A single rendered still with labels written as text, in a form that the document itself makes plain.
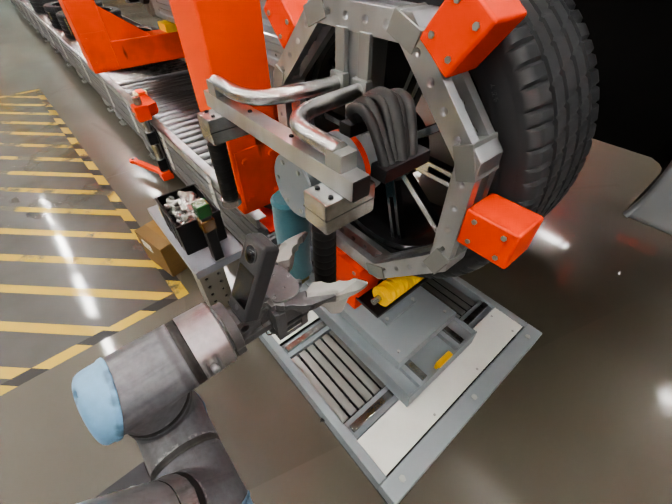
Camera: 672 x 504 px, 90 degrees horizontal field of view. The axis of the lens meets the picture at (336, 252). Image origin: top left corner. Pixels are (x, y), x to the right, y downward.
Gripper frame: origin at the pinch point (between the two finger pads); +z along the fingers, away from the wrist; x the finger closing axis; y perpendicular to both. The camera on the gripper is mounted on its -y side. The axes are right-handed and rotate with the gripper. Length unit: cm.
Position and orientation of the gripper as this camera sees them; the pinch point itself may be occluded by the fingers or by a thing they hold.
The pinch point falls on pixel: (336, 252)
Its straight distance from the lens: 53.4
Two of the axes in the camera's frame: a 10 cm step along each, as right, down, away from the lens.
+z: 7.6, -4.5, 4.6
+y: 0.0, 7.2, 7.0
